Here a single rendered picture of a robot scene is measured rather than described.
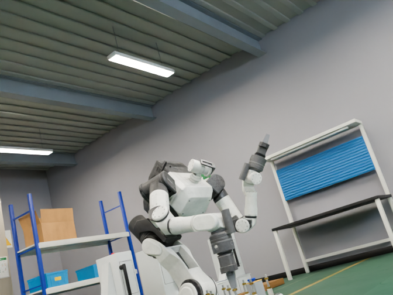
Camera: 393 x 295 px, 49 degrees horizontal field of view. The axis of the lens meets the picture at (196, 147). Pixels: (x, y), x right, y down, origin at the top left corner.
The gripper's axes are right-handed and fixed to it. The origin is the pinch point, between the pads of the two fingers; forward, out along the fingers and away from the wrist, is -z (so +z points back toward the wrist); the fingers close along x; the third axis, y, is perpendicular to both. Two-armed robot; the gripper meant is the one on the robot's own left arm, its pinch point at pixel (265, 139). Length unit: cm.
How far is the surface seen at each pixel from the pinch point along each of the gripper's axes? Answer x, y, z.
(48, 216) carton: -418, 260, 142
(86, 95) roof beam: -498, 318, -68
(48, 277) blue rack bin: -392, 215, 217
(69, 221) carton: -451, 238, 141
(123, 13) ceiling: -301, 234, -160
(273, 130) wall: -484, -17, -124
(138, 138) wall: -663, 241, -48
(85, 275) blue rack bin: -476, 186, 213
